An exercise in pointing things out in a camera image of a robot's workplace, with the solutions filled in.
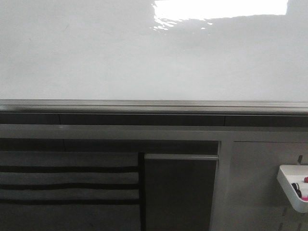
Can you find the grey panel with black stripes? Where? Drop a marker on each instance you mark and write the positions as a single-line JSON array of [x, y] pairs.
[[71, 191]]

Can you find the black marker in tray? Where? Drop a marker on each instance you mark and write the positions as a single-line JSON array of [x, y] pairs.
[[297, 189]]

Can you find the white whiteboard with aluminium frame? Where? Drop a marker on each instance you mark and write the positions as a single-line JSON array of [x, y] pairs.
[[151, 56]]

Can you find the white pegboard panel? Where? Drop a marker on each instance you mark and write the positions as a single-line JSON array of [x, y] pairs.
[[256, 201]]

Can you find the white plastic marker tray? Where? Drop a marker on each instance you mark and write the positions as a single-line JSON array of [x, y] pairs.
[[288, 174]]

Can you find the dark grey cabinet door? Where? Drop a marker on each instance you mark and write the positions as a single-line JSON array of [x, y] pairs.
[[179, 192]]

